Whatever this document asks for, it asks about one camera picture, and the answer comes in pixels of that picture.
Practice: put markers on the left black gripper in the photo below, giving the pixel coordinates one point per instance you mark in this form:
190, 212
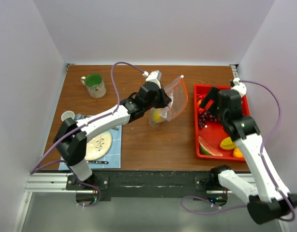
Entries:
165, 99

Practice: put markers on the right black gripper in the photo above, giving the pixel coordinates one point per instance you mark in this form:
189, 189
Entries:
213, 94

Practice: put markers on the purple grape bunch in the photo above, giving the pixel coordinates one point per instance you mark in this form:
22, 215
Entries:
205, 117

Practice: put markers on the yellow green mango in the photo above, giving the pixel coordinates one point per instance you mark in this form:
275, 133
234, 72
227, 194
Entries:
155, 115

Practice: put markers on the clear zip top bag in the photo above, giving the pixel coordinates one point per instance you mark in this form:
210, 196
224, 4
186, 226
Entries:
177, 91

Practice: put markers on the yellow star fruit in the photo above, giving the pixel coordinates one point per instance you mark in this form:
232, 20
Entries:
227, 144

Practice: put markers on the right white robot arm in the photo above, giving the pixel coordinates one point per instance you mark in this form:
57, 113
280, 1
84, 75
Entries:
270, 198

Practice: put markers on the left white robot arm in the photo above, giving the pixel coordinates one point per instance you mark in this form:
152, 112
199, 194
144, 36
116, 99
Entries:
72, 137

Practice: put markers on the red plastic tray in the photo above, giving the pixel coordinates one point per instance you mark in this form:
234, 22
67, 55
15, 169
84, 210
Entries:
212, 133

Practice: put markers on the metal spoon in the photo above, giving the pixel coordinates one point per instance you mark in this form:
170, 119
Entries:
84, 117

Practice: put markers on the watermelon slice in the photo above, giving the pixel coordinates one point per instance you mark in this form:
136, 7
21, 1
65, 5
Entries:
206, 149

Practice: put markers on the green floral mug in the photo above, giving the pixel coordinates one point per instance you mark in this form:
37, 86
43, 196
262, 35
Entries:
94, 84

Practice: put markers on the blue placemat cloth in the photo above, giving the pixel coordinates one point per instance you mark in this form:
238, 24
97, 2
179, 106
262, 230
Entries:
113, 155

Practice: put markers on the cream ceramic plate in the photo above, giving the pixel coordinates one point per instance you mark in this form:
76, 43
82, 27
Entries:
98, 146

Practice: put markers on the blue grey small cup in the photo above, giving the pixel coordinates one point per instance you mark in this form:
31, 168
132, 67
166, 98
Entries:
78, 116

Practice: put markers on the small white cup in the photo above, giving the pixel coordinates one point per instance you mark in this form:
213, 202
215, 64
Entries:
67, 114

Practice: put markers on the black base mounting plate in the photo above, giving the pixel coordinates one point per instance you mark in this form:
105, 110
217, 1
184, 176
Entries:
157, 184

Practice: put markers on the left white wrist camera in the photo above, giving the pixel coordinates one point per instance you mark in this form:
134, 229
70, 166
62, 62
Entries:
155, 77

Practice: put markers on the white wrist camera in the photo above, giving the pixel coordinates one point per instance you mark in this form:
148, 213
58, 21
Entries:
155, 77
238, 86

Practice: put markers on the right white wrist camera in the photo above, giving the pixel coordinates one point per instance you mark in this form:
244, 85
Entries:
238, 86

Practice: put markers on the black handled knife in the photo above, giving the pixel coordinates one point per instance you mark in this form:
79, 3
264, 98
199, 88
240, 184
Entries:
97, 161

